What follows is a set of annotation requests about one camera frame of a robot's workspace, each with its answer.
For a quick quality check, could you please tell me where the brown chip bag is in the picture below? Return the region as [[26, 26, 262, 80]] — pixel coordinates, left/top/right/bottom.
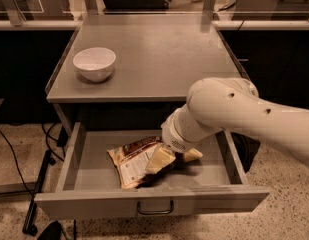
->
[[106, 135, 204, 189]]

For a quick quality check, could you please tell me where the open grey drawer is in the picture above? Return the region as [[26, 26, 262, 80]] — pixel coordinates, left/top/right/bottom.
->
[[35, 122, 269, 220]]

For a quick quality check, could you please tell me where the black wheeled stand base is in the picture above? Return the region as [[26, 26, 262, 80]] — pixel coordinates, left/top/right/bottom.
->
[[21, 149, 57, 237]]

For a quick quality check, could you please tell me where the white ceramic bowl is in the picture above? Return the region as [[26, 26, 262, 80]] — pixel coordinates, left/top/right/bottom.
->
[[73, 47, 116, 82]]

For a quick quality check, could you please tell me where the black drawer handle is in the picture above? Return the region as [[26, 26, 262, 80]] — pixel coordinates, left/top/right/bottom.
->
[[137, 201, 174, 216]]

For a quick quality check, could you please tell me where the black cable on floor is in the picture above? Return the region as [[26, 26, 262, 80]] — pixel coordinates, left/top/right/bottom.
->
[[0, 125, 37, 198]]

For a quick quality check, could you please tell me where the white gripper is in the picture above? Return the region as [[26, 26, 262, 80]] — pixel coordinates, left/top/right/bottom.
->
[[145, 105, 221, 174]]

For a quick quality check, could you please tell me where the grey metal cabinet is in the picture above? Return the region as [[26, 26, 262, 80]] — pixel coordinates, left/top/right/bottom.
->
[[46, 13, 246, 133]]

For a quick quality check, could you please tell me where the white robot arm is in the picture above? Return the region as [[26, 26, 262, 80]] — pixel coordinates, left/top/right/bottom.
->
[[160, 78, 309, 167]]

